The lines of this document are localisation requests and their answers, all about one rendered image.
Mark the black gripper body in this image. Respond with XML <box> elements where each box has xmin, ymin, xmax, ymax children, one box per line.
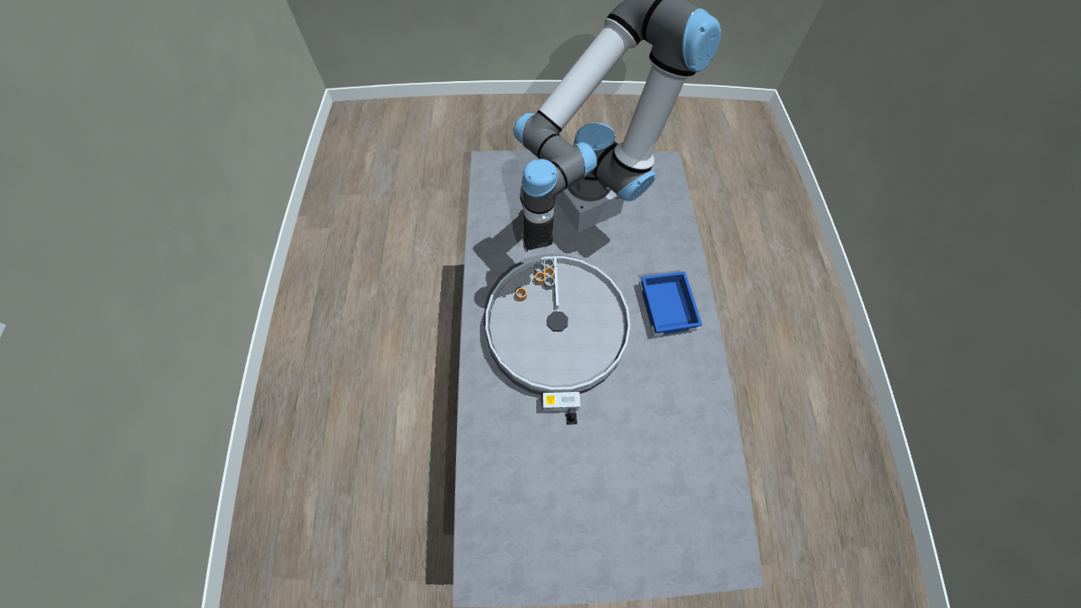
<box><xmin>524</xmin><ymin>206</ymin><xmax>553</xmax><ymax>250</ymax></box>

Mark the blue open crate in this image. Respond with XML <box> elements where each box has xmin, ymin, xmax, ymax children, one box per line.
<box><xmin>638</xmin><ymin>270</ymin><xmax>702</xmax><ymax>338</ymax></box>

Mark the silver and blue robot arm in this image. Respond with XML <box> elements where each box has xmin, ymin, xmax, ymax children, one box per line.
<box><xmin>513</xmin><ymin>0</ymin><xmax>721</xmax><ymax>214</ymax></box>

